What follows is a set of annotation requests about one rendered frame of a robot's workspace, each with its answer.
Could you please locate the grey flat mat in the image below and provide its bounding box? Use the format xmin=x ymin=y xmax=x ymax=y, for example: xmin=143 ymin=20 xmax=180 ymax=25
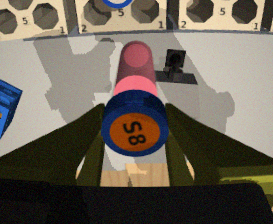
xmin=0 ymin=33 xmax=273 ymax=157

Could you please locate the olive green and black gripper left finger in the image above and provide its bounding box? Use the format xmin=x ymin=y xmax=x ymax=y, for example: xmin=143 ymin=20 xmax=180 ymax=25
xmin=0 ymin=103 xmax=105 ymax=186

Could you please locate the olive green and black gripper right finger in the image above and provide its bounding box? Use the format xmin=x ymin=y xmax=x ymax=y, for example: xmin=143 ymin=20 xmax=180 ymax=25
xmin=165 ymin=103 xmax=273 ymax=208

